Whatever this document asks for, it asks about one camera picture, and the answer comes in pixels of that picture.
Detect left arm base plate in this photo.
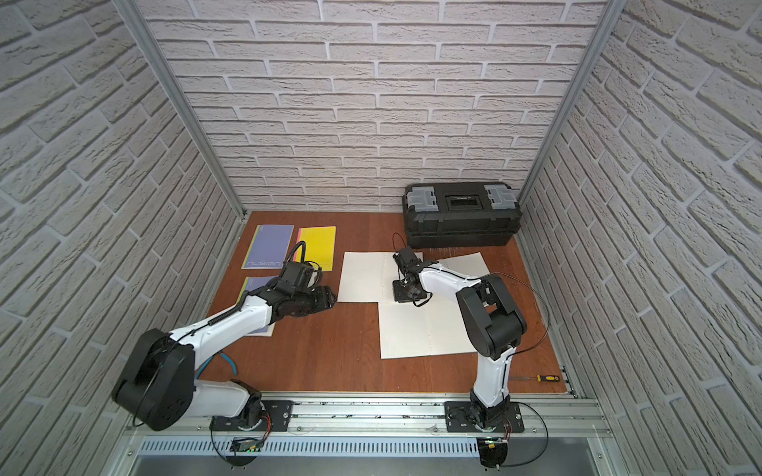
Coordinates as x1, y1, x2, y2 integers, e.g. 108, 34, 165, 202
212, 400, 295, 432

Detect notebook angled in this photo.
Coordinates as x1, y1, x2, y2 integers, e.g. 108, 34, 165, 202
337, 252, 399, 303

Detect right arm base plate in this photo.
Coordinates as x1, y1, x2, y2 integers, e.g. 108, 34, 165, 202
444, 401, 525, 434

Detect yellow cover notebook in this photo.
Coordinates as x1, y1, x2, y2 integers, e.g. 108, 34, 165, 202
298, 226, 337, 272

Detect purple cover notebook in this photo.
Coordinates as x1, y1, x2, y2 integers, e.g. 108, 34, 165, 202
242, 224, 294, 270

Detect black plastic toolbox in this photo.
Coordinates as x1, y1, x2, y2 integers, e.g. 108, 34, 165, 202
402, 182, 522, 249

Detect aluminium mounting rail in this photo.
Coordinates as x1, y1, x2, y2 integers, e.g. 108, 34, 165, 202
162, 392, 613, 441

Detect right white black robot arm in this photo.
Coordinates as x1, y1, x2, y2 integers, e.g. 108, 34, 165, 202
392, 247, 528, 430

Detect yellow handled screwdriver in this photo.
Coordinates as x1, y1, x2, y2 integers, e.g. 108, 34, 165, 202
508, 375, 562, 383

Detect blue handled pliers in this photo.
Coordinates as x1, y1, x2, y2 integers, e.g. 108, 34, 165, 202
194, 352, 239, 380

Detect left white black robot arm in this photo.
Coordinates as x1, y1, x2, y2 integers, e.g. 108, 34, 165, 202
111, 241, 337, 430

